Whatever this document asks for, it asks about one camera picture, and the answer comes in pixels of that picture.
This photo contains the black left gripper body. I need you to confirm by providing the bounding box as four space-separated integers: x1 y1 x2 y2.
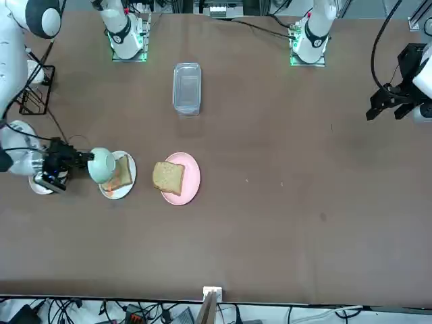
396 43 429 89

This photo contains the aluminium frame profile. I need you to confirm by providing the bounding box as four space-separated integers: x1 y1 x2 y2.
407 0 432 32

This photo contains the black table cable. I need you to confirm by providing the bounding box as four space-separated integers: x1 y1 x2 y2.
230 18 295 38

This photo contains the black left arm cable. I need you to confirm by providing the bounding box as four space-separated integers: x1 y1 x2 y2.
370 0 406 99

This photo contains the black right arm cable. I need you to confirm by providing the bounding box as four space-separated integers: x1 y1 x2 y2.
0 0 90 149

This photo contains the white round plate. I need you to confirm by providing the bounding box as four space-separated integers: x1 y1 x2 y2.
98 150 138 200

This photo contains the pale green bowl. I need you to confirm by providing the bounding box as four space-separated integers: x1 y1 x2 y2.
87 146 117 185

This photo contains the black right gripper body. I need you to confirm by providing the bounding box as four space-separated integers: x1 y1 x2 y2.
40 137 79 180

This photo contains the black wire cup rack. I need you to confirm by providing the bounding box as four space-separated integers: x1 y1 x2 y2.
18 63 57 116

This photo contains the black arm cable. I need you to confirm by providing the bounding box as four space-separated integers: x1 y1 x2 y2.
370 0 406 99
0 0 90 149

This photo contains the pink round plate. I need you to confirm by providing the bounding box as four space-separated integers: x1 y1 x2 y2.
159 151 202 206

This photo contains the red and black device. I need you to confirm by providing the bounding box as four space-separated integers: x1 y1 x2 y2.
124 304 146 323

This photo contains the white ceramic cup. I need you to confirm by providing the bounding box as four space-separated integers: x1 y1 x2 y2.
26 59 47 86

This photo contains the clear plastic food container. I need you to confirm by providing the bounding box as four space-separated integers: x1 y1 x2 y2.
172 61 204 117

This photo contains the brown-crust bread slice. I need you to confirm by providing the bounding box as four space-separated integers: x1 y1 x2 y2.
152 161 186 197
102 154 134 194

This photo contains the aluminium camera post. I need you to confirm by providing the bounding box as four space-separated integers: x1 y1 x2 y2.
195 286 224 324

